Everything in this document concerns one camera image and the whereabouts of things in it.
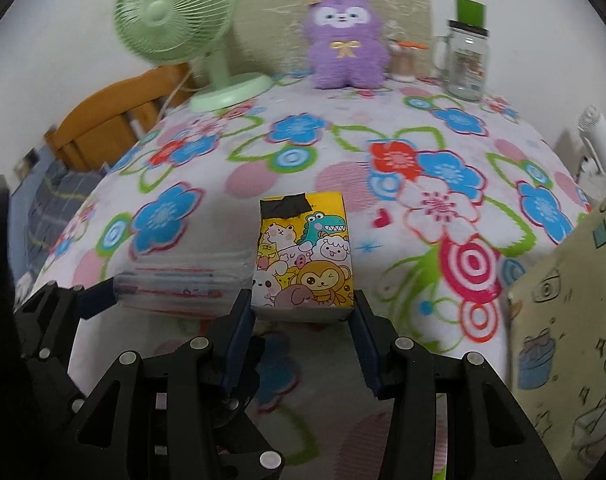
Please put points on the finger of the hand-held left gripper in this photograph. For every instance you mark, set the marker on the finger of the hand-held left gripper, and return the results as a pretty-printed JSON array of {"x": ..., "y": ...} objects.
[
  {"x": 253, "y": 440},
  {"x": 98, "y": 301}
]

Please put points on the clear plastic packet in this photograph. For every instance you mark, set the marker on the clear plastic packet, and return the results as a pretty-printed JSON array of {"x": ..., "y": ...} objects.
[{"x": 183, "y": 285}]

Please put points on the dark plaid bedding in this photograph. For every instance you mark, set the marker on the dark plaid bedding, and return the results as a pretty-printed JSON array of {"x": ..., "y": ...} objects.
[{"x": 58, "y": 210}]

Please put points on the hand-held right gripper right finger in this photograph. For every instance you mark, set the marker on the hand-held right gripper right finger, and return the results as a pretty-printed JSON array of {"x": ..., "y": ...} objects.
[{"x": 368, "y": 345}]

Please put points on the floral tablecloth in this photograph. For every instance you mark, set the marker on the floral tablecloth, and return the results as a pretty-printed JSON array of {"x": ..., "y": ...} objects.
[{"x": 333, "y": 160}]

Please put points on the green desk fan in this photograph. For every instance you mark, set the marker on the green desk fan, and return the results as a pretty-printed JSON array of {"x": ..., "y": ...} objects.
[{"x": 173, "y": 10}]

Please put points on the white clip fan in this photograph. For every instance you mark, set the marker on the white clip fan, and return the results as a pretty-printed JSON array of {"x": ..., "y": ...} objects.
[{"x": 598, "y": 135}]

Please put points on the yellow cartoon tissue pack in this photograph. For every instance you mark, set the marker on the yellow cartoon tissue pack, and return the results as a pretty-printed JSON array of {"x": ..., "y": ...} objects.
[{"x": 303, "y": 260}]

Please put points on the purple plush toy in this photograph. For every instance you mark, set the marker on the purple plush toy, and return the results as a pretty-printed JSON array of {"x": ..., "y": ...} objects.
[{"x": 345, "y": 60}]

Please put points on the cotton swab container orange lid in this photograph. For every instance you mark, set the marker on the cotton swab container orange lid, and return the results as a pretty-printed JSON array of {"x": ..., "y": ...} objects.
[{"x": 405, "y": 62}]

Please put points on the glass mug jar green lid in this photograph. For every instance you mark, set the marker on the glass mug jar green lid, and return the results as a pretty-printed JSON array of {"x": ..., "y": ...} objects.
[{"x": 465, "y": 70}]

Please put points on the yellow cartoon fabric basket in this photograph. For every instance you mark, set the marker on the yellow cartoon fabric basket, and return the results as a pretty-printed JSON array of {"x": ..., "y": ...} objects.
[{"x": 573, "y": 335}]

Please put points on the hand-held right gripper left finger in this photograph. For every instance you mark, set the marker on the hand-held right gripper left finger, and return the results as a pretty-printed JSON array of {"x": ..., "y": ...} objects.
[{"x": 235, "y": 345}]

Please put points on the beige patterned board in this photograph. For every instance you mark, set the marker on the beige patterned board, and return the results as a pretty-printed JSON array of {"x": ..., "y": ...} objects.
[{"x": 283, "y": 20}]

